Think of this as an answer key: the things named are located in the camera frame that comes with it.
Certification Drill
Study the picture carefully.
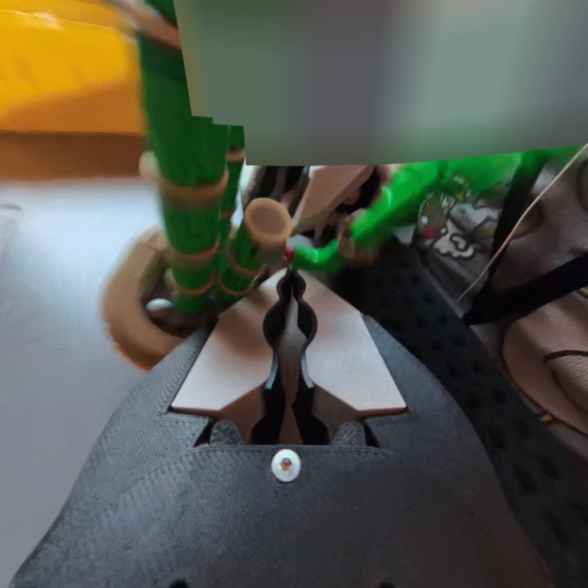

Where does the grey hooded jacket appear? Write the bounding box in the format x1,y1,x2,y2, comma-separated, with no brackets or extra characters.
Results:
459,147,588,442

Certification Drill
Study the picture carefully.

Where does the green lego bamboo branch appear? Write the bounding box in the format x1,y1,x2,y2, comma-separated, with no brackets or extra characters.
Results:
293,146,585,277

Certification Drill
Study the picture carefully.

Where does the black strap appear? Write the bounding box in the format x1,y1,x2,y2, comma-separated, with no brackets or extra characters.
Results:
463,252,588,326

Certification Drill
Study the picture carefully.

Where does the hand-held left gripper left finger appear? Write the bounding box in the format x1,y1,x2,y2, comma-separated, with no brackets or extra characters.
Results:
169,270,296,443

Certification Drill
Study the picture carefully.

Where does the grey printed shirt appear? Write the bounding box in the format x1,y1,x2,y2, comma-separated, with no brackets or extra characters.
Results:
413,183,511,259

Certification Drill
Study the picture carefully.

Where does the lego bamboo plant model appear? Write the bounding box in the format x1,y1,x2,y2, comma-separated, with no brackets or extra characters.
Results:
103,0,296,369

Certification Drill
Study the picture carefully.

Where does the yellow plastic bin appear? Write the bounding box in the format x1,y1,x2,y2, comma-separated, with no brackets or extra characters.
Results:
0,0,149,177

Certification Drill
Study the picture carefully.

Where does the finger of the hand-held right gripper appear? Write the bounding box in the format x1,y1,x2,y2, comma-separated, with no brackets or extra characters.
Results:
294,165,382,235

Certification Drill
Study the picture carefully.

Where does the black perforated pad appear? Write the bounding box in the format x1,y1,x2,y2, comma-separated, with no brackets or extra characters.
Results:
331,257,588,588

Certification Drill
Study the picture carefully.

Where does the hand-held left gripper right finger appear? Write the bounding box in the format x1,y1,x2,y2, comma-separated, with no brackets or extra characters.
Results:
290,270,408,443

